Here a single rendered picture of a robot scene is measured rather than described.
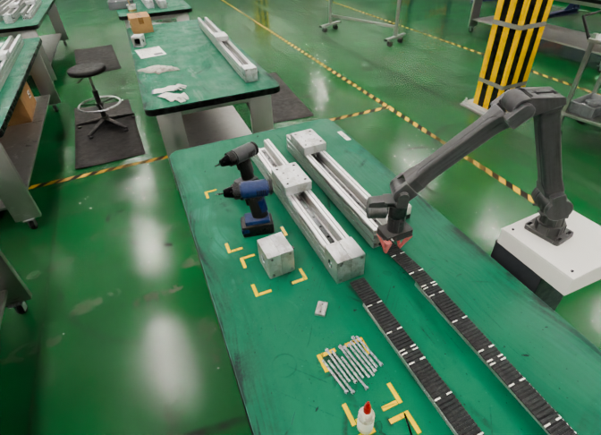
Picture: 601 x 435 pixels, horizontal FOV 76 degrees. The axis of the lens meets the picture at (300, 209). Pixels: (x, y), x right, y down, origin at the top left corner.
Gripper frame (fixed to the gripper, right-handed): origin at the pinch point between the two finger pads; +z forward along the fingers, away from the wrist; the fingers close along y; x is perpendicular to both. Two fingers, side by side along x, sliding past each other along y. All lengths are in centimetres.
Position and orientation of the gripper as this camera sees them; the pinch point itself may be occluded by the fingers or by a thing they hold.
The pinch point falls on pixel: (392, 248)
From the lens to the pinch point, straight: 137.8
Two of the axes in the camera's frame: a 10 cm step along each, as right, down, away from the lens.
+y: -9.2, 2.7, -2.9
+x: 4.0, 5.5, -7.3
